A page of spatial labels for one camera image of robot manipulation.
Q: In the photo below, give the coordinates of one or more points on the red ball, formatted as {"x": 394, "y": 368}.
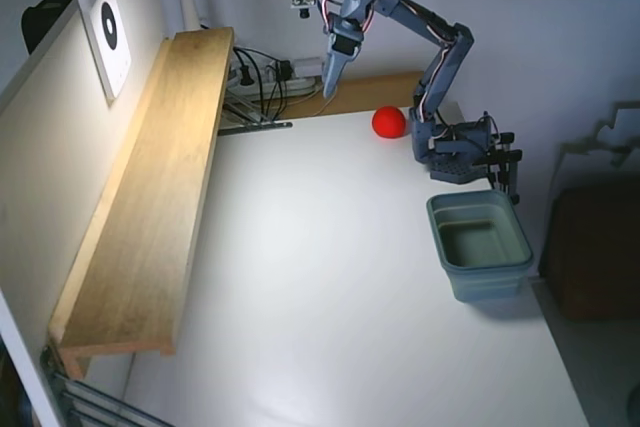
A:
{"x": 388, "y": 122}

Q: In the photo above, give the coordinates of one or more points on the white power adapter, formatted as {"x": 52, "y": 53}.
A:
{"x": 306, "y": 65}

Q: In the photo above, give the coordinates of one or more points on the small gripper camera board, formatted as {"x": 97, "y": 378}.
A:
{"x": 302, "y": 1}

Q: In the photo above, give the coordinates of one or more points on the grey plastic container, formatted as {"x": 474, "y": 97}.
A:
{"x": 475, "y": 277}

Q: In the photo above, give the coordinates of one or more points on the dark brown cabinet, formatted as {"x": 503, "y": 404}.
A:
{"x": 595, "y": 252}

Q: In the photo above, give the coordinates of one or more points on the black table clamp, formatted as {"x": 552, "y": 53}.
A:
{"x": 507, "y": 167}

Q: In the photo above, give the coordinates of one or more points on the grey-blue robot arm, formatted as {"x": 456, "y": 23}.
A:
{"x": 440, "y": 72}

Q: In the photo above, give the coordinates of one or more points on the white device with black circle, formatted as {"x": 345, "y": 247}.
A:
{"x": 110, "y": 42}

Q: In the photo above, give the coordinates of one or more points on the grey-blue gripper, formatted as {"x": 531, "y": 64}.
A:
{"x": 338, "y": 53}

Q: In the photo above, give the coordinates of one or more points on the black power plug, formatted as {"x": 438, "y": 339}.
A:
{"x": 245, "y": 76}
{"x": 284, "y": 69}

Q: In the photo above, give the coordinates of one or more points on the white power strip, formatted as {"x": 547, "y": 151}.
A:
{"x": 300, "y": 84}

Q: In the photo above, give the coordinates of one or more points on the wooden back ledge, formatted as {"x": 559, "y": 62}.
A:
{"x": 370, "y": 92}

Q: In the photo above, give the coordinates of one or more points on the metal frame rails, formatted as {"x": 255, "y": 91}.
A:
{"x": 90, "y": 397}

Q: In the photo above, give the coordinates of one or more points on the long wooden shelf board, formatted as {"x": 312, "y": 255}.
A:
{"x": 160, "y": 197}

